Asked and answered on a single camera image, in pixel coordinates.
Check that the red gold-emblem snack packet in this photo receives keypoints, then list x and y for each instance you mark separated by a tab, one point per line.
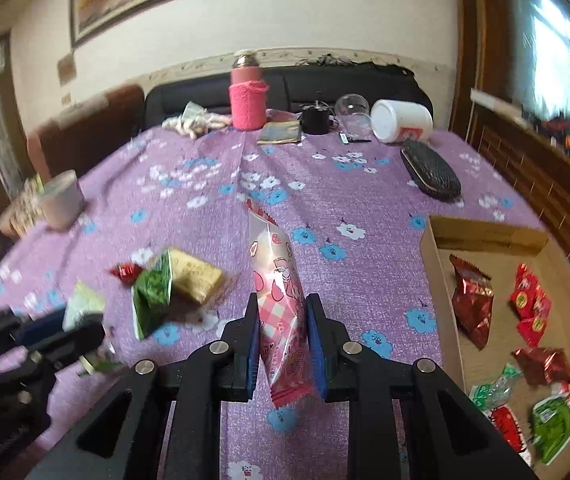
532	306

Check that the black cup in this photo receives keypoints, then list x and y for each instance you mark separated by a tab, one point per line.
317	119

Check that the white plastic jar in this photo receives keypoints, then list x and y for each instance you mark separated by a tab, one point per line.
396	121

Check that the clear glass jar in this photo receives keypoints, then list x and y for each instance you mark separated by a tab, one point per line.
352	112

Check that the red foil candy packet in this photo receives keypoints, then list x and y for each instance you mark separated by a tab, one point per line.
543	366

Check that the small red candy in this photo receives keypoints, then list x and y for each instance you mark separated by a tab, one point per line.
127	272

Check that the purple floral tablecloth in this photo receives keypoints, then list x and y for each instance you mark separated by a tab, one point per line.
354	218

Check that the wooden brick-pattern cabinet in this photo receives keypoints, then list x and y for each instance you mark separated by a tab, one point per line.
512	99

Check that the green white packet in tray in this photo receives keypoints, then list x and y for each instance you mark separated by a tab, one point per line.
550	425

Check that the green clear candy packet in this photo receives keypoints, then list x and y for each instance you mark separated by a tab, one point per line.
489	396

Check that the white mug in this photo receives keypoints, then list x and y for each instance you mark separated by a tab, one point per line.
62	201

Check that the pink strawberry snack packet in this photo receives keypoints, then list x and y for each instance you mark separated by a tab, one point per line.
281	307

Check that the yellow biscuit packet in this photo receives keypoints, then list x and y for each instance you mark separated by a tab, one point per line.
196	279

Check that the green snack packet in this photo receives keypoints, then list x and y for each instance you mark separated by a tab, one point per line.
151	295

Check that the dark red foil snack bag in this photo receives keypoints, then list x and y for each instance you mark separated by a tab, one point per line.
472	301

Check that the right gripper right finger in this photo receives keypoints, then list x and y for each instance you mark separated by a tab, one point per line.
346	371

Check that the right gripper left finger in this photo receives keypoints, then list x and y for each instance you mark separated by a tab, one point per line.
225	370

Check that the small lighter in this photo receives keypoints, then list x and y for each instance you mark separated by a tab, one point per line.
346	139

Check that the crumpled white cloth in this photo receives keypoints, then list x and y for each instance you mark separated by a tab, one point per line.
196	121

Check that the pink thermos with knit sleeve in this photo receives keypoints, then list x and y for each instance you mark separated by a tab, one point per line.
248	92

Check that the brown chair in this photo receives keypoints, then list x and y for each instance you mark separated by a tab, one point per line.
84	134

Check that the small booklet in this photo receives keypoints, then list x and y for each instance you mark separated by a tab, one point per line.
280	133

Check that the red strawberry white packet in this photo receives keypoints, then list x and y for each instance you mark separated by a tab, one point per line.
505	421

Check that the black sofa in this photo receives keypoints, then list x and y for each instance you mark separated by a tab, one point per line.
290	89

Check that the shallow cardboard tray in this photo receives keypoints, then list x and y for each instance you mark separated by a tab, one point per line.
497	249

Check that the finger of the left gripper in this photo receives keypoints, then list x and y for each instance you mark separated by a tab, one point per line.
34	330

